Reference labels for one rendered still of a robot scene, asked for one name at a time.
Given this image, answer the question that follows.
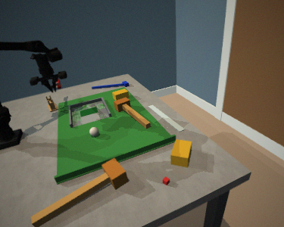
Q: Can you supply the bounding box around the white golf ball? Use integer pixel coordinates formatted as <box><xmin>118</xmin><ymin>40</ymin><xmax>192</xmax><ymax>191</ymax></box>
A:
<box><xmin>89</xmin><ymin>127</ymin><xmax>98</xmax><ymax>136</ymax></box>

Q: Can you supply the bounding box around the yellow box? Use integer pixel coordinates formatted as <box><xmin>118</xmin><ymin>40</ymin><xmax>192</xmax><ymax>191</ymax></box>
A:
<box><xmin>112</xmin><ymin>89</ymin><xmax>129</xmax><ymax>101</ymax></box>
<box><xmin>171</xmin><ymin>139</ymin><xmax>192</xmax><ymax>167</ymax></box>

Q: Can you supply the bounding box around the green flat mat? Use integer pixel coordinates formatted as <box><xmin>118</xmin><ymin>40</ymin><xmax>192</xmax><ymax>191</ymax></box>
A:
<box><xmin>57</xmin><ymin>87</ymin><xmax>171</xmax><ymax>175</ymax></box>

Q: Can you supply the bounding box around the small red cube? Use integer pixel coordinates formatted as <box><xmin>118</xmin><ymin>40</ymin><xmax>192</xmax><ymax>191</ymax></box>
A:
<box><xmin>163</xmin><ymin>176</ymin><xmax>170</xmax><ymax>185</ymax></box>

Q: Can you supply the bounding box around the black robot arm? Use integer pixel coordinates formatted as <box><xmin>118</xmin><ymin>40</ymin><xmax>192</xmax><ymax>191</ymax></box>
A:
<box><xmin>0</xmin><ymin>41</ymin><xmax>63</xmax><ymax>142</ymax></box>

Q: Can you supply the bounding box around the white flat strip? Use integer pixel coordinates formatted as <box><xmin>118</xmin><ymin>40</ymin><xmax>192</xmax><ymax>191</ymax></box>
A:
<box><xmin>148</xmin><ymin>105</ymin><xmax>185</xmax><ymax>132</ymax></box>

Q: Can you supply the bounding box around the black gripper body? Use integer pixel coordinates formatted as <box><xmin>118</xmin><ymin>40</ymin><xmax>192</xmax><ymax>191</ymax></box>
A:
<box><xmin>29</xmin><ymin>64</ymin><xmax>67</xmax><ymax>86</ymax></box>

